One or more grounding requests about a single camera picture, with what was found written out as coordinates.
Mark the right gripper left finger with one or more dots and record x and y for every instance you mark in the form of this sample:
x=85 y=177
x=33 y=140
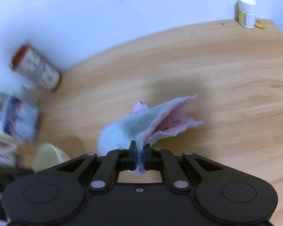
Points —
x=108 y=167

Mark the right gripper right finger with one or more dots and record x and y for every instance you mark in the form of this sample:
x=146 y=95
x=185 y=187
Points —
x=167 y=164

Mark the grey and pink cloth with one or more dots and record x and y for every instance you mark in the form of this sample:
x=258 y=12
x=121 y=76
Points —
x=146 y=125

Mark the pale yellow bowl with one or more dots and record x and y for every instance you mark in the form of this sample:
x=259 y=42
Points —
x=48 y=156

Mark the glass kettle with cream lid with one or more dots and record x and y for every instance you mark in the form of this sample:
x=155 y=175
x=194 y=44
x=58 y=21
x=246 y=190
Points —
x=8 y=143

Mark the blue white plastic food bag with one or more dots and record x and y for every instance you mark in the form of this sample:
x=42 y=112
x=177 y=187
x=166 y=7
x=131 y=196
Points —
x=21 y=120

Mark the red lidded white tumbler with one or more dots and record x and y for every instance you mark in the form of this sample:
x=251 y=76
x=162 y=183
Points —
x=33 y=66

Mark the small white pill bottle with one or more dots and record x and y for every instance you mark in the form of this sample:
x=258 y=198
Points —
x=247 y=13

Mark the small yellow round token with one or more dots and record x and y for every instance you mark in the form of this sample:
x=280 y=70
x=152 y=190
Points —
x=259 y=23

